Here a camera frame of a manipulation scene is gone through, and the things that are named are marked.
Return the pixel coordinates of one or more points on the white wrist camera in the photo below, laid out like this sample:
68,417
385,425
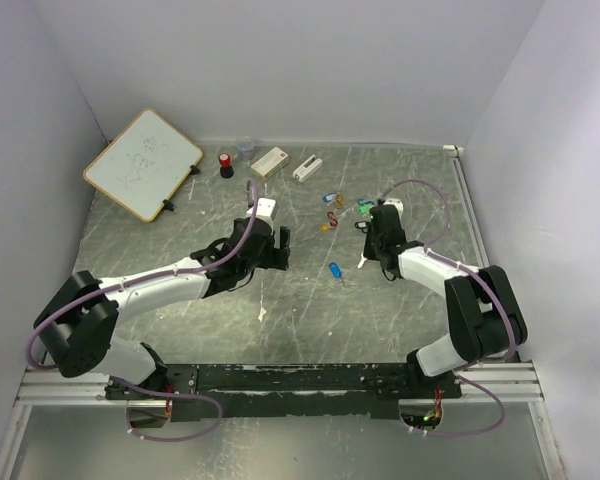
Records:
265,209
395,202

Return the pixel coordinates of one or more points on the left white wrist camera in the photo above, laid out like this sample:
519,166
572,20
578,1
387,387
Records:
265,209

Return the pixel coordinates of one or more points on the red S-carabiner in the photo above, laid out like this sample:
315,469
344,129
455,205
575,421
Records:
333,221

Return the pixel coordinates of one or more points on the wood-framed whiteboard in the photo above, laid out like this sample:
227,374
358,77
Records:
142,168

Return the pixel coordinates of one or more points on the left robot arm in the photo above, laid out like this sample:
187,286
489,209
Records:
78,326

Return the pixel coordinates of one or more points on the green tag key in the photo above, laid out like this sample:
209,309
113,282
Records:
364,206

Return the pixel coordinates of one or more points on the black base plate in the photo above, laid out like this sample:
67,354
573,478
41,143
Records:
258,391

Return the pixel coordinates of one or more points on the clear plastic cup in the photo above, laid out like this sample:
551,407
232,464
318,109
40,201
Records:
245,147

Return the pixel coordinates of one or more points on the white green cardboard box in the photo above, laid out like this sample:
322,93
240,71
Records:
270,163

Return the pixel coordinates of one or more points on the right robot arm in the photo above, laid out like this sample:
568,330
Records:
483,315

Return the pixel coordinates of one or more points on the white plastic device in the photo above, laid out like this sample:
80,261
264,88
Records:
307,168

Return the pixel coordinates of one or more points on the red black stamp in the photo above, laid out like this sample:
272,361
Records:
226,168

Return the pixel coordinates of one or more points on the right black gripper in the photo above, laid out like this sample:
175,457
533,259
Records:
367,252

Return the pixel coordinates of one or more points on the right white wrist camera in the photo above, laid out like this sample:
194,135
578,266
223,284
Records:
395,202

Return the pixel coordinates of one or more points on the blue tag key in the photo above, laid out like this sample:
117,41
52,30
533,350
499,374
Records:
334,199
336,272

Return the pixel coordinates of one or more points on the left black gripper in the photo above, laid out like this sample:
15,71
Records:
278,257

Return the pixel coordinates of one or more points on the aluminium rail frame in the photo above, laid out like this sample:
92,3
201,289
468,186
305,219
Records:
498,428

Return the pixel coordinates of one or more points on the black tag key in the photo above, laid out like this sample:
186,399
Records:
362,226

